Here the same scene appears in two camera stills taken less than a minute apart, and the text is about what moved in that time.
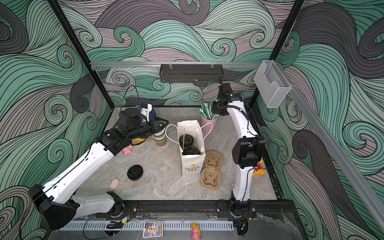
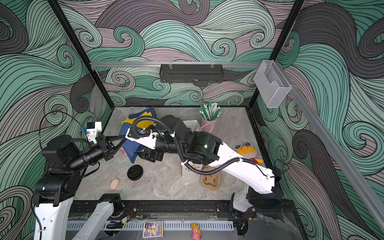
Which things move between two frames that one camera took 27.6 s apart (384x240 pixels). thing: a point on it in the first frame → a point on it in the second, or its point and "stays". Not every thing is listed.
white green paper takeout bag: (192, 164) stays
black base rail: (268, 207) stays
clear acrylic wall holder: (272, 82) stays
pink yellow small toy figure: (196, 232) stays
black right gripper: (215, 108) → (154, 152)
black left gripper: (155, 123) → (105, 143)
